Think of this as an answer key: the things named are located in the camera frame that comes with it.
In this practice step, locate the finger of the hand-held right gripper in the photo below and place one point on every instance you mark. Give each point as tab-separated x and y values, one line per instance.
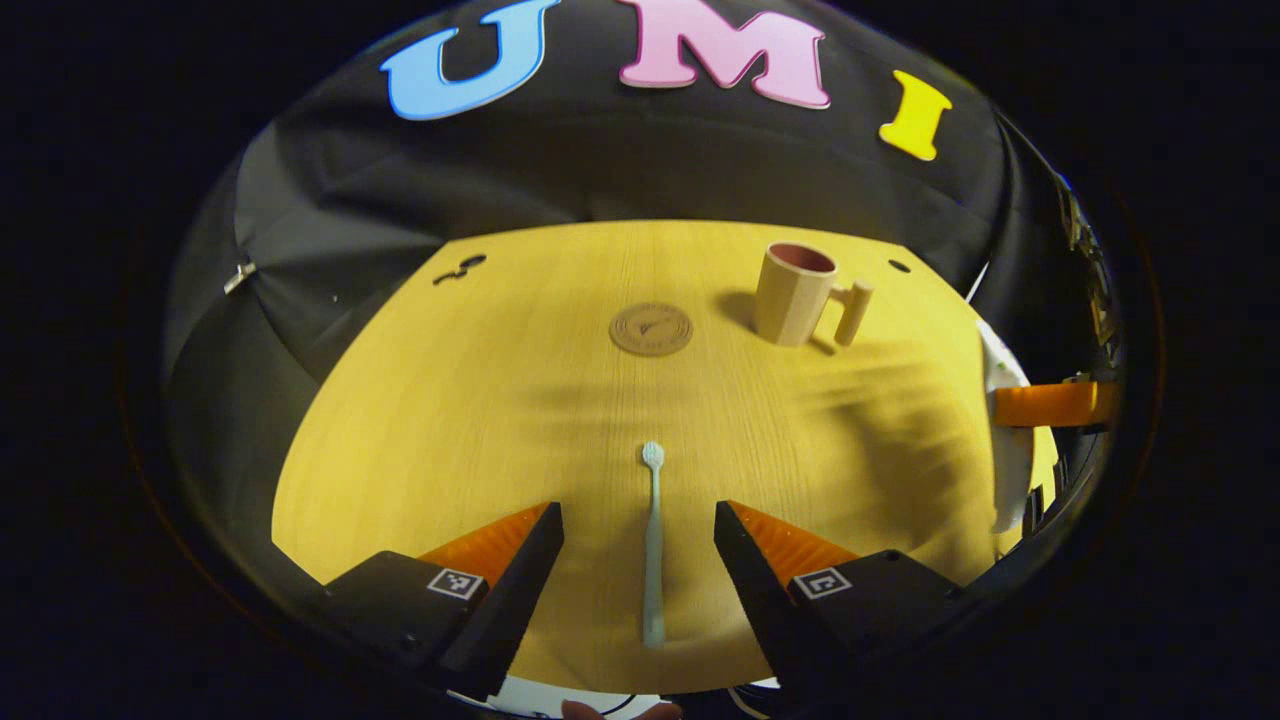
1050	405

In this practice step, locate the round brown coaster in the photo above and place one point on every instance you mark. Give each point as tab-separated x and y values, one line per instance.
651	329

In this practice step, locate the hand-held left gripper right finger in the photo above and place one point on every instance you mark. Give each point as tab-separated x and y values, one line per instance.
765	600

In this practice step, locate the black backdrop cloth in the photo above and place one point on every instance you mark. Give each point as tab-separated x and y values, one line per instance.
600	160

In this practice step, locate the beige cup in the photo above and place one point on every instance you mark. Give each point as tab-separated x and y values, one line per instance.
790	300

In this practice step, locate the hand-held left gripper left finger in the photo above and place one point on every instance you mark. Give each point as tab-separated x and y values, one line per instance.
510	600

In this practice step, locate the white cloth clip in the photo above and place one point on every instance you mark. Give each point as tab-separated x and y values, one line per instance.
240	277

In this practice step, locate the pale green toothbrush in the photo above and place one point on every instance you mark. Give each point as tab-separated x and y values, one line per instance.
653	560

